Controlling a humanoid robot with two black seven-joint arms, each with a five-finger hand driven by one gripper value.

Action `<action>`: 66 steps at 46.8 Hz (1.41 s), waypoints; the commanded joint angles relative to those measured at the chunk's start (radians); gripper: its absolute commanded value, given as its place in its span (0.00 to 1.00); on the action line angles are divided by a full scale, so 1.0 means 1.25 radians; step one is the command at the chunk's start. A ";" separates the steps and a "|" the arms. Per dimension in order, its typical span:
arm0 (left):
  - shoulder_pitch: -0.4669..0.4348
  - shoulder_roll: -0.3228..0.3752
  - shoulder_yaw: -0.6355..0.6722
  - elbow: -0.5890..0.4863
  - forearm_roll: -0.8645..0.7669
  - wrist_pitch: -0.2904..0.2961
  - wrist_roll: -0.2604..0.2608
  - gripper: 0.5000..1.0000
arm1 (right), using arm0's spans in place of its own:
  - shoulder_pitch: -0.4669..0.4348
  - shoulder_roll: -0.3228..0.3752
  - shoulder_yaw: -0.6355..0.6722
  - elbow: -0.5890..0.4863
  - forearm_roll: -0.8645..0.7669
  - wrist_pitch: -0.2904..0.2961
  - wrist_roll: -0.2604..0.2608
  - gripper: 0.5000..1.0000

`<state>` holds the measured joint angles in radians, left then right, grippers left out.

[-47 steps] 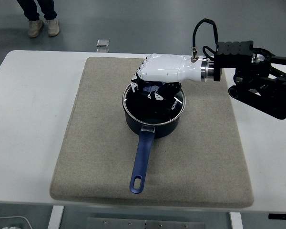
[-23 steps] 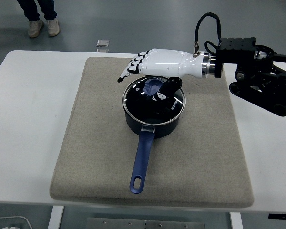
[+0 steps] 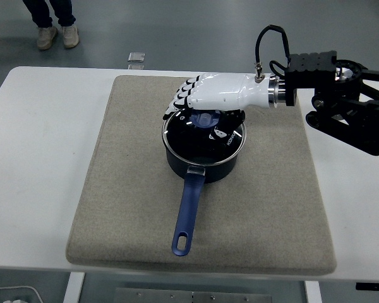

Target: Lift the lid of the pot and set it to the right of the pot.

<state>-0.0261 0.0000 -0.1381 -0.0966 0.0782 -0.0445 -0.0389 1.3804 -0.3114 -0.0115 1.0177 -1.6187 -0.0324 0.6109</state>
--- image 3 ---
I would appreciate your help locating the white table leg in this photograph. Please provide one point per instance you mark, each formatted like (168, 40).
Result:
(312, 293)
(74, 288)

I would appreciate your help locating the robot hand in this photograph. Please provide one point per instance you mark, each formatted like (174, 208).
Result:
(224, 91)

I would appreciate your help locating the shiny metal floor plate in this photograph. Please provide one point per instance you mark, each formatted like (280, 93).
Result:
(135, 67)
(136, 56)

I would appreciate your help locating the white rounded floor frame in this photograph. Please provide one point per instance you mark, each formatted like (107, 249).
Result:
(19, 287)

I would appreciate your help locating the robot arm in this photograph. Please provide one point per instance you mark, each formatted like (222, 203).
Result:
(312, 64)

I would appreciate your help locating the glass pot lid blue knob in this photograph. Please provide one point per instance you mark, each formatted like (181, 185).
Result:
(189, 145)

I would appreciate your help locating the beige fabric mat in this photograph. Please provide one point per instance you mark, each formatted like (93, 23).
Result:
(129, 205)

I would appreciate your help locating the grey metal plate with screws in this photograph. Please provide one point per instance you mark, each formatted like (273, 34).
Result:
(145, 296)

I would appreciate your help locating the black bar under table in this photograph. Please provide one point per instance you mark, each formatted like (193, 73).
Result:
(372, 286)

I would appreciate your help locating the person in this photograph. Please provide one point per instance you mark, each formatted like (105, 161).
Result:
(38, 12)

